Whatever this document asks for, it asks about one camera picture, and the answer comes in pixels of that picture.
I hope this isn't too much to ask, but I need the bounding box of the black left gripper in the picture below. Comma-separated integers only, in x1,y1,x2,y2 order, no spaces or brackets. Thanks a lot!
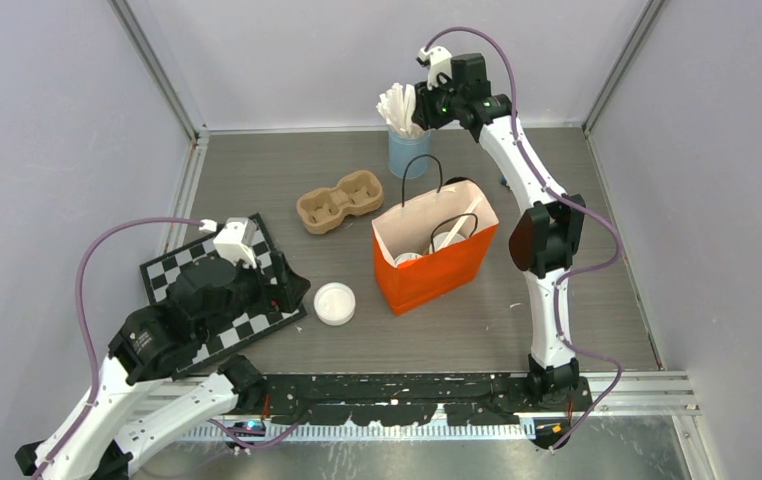
201,249,311,341

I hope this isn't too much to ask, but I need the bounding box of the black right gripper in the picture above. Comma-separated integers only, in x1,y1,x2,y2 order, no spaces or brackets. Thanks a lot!
410,73,462,131

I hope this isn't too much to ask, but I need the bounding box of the stack of white lids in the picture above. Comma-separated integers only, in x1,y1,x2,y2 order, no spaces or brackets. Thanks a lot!
313,282,356,326

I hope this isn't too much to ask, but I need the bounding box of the white stirrer stick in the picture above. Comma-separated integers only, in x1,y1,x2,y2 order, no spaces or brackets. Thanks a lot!
430,197,483,240

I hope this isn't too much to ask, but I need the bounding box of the white plastic cup lid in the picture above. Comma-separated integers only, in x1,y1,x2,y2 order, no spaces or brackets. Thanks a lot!
394,252,423,268

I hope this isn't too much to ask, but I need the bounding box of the orange paper takeout bag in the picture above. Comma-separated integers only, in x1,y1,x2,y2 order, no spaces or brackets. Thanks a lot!
371,177,499,316

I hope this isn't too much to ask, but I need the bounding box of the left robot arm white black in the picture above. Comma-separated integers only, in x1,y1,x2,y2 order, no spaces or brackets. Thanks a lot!
15,251,311,479

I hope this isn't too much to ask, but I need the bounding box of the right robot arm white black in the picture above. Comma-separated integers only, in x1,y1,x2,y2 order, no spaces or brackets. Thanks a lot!
412,47,584,411

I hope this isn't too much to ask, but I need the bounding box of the blue cylindrical holder cup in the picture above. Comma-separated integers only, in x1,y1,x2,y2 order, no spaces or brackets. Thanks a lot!
388,129,431,179

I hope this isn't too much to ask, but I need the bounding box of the brown cardboard cup carrier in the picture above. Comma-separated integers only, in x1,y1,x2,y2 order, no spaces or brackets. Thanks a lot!
296,170,384,235

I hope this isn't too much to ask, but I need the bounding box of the black white checkerboard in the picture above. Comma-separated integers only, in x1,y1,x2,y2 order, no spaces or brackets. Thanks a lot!
139,213,311,379

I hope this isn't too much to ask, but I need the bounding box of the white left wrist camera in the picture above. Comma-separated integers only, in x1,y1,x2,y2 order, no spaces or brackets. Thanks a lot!
213,217,258,268

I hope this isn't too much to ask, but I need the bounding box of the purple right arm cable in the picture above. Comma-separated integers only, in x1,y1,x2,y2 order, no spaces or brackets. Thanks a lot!
420,26,624,453

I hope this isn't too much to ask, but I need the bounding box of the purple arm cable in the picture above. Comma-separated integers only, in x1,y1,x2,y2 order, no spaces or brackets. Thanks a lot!
420,26,624,453
29,217,306,480

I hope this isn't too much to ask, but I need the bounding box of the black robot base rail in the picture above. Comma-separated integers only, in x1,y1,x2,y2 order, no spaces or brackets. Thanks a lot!
230,373,592,427

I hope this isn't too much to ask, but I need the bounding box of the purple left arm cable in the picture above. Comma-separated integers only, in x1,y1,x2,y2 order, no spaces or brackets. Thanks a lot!
29,217,306,480

